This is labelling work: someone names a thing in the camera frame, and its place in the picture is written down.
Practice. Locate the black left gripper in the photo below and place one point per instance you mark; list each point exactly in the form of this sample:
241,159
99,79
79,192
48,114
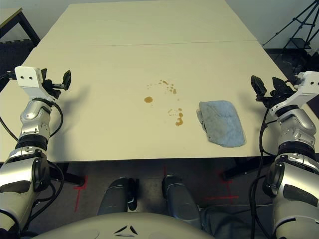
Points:
53,89

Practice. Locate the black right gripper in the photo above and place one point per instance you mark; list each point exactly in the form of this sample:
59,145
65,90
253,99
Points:
279,93

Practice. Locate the light blue rag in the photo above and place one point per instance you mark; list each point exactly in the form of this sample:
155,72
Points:
221,122

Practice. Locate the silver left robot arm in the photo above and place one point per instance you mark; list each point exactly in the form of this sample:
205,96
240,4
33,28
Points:
30,117

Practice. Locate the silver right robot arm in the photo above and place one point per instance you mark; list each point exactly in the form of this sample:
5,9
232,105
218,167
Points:
296,124

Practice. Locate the black bag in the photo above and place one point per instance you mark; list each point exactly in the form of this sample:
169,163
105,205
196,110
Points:
296,59

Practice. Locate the black foam floor mat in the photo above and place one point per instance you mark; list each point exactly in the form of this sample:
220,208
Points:
15,49

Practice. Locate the black equipment case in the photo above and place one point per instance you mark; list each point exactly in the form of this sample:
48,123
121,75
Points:
299,43

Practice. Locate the black tripod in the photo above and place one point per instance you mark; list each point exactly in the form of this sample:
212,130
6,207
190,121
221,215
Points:
296,19

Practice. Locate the black table foot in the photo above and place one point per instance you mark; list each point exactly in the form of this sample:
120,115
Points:
239,170
72,178

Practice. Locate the round brown liquid drop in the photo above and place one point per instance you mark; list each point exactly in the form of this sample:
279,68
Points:
148,99

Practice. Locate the brown liquid splatter trail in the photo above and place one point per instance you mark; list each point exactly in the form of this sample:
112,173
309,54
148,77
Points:
172,90

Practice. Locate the brown liquid streak puddle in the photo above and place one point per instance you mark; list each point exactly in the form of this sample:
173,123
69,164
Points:
179,121

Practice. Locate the dark grey left robot leg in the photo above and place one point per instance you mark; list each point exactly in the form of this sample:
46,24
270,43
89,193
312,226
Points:
113,196

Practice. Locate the dark grey robot leg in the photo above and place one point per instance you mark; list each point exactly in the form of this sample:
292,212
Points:
113,196
180,199

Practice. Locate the short red tape line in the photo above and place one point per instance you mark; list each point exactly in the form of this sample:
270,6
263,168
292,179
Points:
164,171

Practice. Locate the dark grey right robot leg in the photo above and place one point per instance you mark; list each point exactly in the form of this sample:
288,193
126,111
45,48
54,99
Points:
180,199

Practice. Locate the grey robot torso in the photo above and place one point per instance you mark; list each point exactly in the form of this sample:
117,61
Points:
99,229

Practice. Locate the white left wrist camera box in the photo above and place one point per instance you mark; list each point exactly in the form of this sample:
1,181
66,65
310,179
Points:
27,77

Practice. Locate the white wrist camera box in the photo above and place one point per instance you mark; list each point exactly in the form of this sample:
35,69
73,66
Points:
27,77
309,84

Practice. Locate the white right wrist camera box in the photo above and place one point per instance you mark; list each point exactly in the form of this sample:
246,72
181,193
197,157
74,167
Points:
309,84

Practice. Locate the wooden side table black frame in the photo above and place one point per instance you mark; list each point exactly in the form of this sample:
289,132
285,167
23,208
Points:
30,27

